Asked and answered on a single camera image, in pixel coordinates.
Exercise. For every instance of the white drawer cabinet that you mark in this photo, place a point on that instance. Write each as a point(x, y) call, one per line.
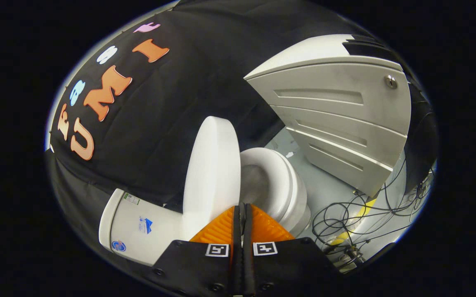
point(337, 119)

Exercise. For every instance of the yellow floor tape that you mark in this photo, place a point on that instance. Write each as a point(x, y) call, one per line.
point(363, 208)

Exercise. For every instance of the black backdrop cloth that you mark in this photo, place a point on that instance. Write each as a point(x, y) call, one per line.
point(171, 103)

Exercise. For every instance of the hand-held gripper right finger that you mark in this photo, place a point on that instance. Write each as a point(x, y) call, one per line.
point(295, 268)

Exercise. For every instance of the white toilet seat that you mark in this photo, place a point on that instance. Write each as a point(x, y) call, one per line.
point(281, 177)

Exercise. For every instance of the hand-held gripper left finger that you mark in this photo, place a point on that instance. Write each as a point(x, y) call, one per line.
point(196, 268)

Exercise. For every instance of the white toilet lid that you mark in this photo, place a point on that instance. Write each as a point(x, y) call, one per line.
point(211, 177)

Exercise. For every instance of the white toilet body with tank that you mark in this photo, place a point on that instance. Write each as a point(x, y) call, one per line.
point(138, 231)

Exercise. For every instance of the small metal floor fixture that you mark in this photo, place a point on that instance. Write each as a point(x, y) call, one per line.
point(345, 258)

